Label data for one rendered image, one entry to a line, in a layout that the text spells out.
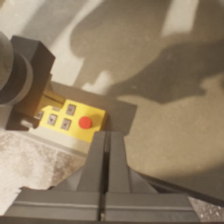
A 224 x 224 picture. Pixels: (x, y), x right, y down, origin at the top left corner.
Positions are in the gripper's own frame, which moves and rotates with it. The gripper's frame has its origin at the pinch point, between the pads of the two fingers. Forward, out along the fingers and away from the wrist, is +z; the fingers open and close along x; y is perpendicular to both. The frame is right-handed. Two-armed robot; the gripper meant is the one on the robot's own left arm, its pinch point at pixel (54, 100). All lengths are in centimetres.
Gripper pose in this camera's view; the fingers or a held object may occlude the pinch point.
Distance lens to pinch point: 35.8
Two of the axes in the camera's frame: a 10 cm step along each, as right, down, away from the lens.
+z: 1.2, 1.4, 9.8
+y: 9.5, 2.9, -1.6
